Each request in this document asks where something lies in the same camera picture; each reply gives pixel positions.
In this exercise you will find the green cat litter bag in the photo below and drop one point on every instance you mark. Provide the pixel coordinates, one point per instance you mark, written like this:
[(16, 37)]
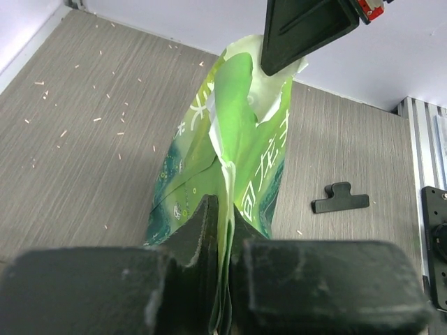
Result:
[(231, 144)]

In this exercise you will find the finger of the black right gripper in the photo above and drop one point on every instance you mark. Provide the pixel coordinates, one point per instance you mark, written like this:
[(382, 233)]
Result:
[(296, 28)]

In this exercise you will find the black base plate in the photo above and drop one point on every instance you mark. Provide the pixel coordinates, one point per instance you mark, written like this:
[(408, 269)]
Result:
[(434, 221)]

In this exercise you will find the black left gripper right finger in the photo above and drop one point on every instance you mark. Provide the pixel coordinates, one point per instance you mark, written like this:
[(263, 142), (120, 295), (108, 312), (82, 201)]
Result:
[(323, 286)]

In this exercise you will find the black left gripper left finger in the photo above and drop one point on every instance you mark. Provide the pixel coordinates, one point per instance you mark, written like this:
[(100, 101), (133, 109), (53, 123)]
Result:
[(164, 289)]

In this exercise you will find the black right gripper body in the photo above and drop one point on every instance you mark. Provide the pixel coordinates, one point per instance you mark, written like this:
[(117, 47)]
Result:
[(369, 10)]

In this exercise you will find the black bag clip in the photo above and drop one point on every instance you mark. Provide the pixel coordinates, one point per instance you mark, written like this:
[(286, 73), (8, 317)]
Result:
[(339, 198)]

